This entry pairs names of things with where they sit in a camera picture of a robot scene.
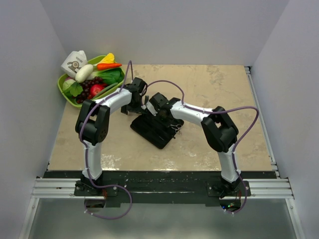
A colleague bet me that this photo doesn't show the silver straight hair scissors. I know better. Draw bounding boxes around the silver straight hair scissors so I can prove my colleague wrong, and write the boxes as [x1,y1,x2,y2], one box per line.
[170,124,182,139]

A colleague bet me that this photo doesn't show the black zip tool case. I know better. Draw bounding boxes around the black zip tool case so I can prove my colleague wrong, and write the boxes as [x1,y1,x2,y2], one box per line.
[130,114,184,149]

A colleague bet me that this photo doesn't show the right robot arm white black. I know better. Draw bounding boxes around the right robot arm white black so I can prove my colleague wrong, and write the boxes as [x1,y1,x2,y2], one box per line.
[145,93,241,196]

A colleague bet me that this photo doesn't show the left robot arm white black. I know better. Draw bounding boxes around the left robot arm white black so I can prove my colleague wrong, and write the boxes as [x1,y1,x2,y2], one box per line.
[75,78,147,195]

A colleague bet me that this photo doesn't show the red toy fruit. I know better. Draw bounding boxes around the red toy fruit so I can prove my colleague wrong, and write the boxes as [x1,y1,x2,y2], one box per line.
[90,84,104,97]

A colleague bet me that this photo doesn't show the orange toy carrot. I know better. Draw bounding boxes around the orange toy carrot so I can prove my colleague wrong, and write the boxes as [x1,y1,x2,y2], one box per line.
[96,63,122,71]

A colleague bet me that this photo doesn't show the purple toy grapes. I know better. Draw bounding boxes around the purple toy grapes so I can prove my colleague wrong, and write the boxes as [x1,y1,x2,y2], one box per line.
[75,77,104,104]

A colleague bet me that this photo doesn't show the yellow toy pepper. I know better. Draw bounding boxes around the yellow toy pepper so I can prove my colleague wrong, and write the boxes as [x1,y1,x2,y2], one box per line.
[99,53,115,64]

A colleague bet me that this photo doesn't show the green plastic tray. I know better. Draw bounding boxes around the green plastic tray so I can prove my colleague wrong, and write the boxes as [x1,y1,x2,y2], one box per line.
[57,55,127,110]

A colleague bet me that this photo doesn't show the white toy radish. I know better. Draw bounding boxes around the white toy radish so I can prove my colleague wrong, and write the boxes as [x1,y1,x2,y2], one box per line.
[75,64,94,83]

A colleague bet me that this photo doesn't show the green toy leafy vegetable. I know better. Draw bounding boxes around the green toy leafy vegetable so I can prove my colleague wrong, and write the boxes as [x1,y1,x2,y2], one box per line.
[62,79,83,97]

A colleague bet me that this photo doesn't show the white paper bag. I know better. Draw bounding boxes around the white paper bag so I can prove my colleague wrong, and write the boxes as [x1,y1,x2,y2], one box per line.
[61,50,88,79]

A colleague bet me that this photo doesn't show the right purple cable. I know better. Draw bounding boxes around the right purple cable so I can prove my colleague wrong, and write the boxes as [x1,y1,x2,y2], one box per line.
[141,80,260,215]

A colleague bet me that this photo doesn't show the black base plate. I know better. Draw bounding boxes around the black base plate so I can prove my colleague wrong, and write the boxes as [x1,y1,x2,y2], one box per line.
[43,171,276,207]

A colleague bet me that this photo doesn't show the aluminium frame rail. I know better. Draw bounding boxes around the aluminium frame rail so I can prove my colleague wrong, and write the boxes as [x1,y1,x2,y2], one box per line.
[18,178,78,239]

